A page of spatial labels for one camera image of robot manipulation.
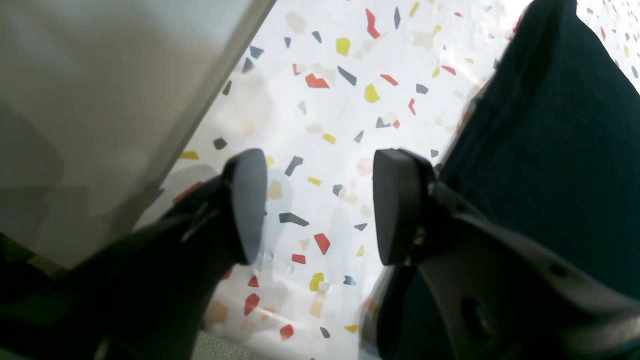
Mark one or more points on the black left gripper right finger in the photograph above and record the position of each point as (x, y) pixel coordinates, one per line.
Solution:
(501, 295)

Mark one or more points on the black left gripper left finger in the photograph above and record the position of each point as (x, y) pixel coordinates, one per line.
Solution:
(145, 296)

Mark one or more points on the black t-shirt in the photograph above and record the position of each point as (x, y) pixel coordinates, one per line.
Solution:
(551, 152)

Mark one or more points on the white chair back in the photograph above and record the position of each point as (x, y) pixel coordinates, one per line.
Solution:
(98, 99)

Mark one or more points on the terrazzo patterned tablecloth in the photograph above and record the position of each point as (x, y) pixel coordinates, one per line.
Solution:
(323, 86)

